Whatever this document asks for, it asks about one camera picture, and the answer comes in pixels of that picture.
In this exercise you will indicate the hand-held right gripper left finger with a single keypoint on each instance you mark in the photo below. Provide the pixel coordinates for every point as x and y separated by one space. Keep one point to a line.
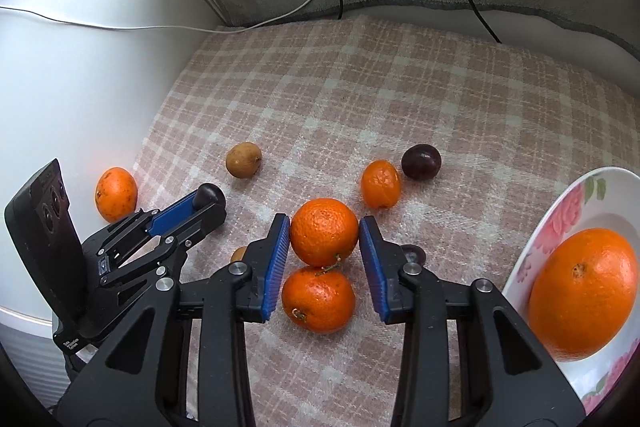
277 267

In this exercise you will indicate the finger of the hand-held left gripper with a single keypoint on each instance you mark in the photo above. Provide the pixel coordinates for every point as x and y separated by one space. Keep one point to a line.
200 224
175 213

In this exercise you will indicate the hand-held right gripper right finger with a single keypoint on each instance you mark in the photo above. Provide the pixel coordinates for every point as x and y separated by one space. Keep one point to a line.
372 267

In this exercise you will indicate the dark purple plum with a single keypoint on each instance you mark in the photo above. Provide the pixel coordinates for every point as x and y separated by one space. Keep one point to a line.
210 194
414 253
421 162

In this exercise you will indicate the brown longan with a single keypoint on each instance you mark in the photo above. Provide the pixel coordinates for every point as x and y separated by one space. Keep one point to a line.
239 255
243 160

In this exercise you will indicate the big tangerine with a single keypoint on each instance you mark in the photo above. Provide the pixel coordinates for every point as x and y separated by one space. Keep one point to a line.
324 232

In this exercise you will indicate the small tangerine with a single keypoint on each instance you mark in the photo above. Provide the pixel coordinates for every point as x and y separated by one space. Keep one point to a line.
381 184

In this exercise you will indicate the white floral plate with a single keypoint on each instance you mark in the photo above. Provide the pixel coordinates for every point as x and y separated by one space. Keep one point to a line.
565 217

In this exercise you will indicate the large orange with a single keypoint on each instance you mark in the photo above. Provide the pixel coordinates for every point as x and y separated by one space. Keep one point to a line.
580 292

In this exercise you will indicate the pink plaid blanket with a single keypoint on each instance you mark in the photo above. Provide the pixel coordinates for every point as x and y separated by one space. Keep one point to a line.
350 107

